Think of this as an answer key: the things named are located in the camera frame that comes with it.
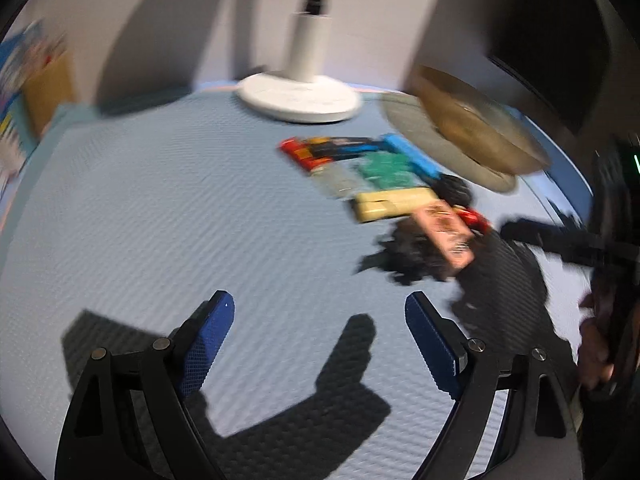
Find amber ribbed glass bowl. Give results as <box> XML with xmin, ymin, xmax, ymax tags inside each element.
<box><xmin>409</xmin><ymin>65</ymin><xmax>551</xmax><ymax>176</ymax></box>

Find black monitor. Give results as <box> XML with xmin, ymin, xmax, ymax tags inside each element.
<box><xmin>489</xmin><ymin>0</ymin><xmax>611</xmax><ymax>132</ymax></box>

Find black monster figurine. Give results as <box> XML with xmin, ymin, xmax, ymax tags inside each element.
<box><xmin>356</xmin><ymin>218</ymin><xmax>451</xmax><ymax>286</ymax></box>

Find green crystal toy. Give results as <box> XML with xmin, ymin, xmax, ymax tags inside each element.
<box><xmin>357</xmin><ymin>151</ymin><xmax>416</xmax><ymax>191</ymax></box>

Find red small figurine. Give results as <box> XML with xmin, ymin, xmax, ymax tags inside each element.
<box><xmin>454</xmin><ymin>206</ymin><xmax>492</xmax><ymax>235</ymax></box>

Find person right hand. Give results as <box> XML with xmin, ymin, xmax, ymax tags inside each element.
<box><xmin>577</xmin><ymin>292</ymin><xmax>614</xmax><ymax>390</ymax></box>

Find blue textured foam mat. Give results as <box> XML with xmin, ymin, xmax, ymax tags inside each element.
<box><xmin>0</xmin><ymin>81</ymin><xmax>597</xmax><ymax>480</ymax></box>

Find wooden pen holder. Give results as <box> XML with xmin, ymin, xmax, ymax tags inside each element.
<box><xmin>22</xmin><ymin>50</ymin><xmax>78</xmax><ymax>141</ymax></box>

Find yellow highlighter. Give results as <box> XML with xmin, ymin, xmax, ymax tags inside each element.
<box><xmin>354</xmin><ymin>186</ymin><xmax>438</xmax><ymax>223</ymax></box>

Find black toy wheel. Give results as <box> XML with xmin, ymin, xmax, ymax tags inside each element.
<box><xmin>432</xmin><ymin>174</ymin><xmax>474</xmax><ymax>208</ymax></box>

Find pink card box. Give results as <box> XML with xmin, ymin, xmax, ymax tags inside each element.
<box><xmin>411</xmin><ymin>200</ymin><xmax>475</xmax><ymax>280</ymax></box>

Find clear plastic lighter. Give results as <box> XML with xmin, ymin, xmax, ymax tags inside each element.
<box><xmin>310</xmin><ymin>162</ymin><xmax>361</xmax><ymax>198</ymax></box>

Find black blue lighter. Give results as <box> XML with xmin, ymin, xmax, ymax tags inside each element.
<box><xmin>304</xmin><ymin>136</ymin><xmax>385</xmax><ymax>160</ymax></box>

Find red lighter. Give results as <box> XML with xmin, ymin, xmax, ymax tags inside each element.
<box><xmin>279</xmin><ymin>138</ymin><xmax>332</xmax><ymax>174</ymax></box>

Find white desk lamp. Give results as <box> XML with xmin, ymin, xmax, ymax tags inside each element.
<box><xmin>235</xmin><ymin>0</ymin><xmax>362</xmax><ymax>124</ymax></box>

